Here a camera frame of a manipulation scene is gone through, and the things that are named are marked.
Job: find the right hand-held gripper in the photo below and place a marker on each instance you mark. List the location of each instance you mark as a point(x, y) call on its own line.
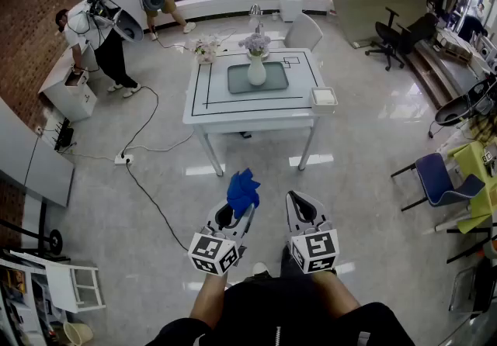
point(316, 249)

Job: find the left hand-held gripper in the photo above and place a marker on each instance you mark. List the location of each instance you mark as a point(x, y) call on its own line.
point(211, 251)

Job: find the blue cloth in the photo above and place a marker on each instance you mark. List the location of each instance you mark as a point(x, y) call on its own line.
point(241, 191)

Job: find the purple flowers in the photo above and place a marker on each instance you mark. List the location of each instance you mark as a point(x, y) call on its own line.
point(256, 71)

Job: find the person's right forearm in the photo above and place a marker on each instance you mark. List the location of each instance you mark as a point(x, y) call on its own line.
point(334, 292)

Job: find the person's left forearm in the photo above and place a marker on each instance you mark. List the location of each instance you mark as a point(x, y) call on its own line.
point(206, 298)

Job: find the person's white shoe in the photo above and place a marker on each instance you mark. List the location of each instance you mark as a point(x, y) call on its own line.
point(260, 268)

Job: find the person's black clothing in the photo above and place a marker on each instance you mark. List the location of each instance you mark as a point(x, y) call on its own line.
point(279, 313)

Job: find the white table black lines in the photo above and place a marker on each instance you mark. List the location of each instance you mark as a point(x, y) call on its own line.
point(217, 104)

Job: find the white square dish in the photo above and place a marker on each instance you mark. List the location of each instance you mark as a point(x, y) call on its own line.
point(324, 98)

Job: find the white power strip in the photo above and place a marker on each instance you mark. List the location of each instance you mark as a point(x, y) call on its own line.
point(123, 159)

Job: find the blue chair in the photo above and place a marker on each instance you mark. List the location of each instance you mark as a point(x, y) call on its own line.
point(435, 177)

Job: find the grey tray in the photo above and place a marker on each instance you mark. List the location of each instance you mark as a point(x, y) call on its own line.
point(276, 78)

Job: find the pink flower bouquet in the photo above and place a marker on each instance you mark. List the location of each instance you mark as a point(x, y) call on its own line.
point(204, 49)

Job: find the yellow-green cloth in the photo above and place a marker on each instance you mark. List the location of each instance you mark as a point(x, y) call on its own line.
point(471, 162)

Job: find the black wheeled stand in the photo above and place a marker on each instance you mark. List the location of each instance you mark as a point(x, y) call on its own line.
point(54, 241)

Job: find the white shelf rack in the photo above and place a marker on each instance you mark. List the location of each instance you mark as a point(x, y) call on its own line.
point(62, 282)

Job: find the light grey office chair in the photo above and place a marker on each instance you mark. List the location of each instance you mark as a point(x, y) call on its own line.
point(304, 32)

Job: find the black router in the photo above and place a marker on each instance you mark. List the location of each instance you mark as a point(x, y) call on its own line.
point(65, 137)

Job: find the beige bucket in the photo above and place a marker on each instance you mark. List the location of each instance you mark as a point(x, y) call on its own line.
point(77, 333)

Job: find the grey panel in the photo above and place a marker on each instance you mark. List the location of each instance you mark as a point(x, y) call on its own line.
point(42, 170)

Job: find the brown wooden platform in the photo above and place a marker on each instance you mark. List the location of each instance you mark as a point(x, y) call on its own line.
point(438, 77)

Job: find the black office chair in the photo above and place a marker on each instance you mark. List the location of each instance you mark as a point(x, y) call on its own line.
point(386, 36)

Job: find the small white cabinet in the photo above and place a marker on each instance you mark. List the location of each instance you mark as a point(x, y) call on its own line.
point(71, 98)

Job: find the silver desk lamp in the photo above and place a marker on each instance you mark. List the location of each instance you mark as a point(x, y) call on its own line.
point(255, 10)

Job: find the beige board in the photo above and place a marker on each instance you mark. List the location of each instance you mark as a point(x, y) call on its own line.
point(365, 11)

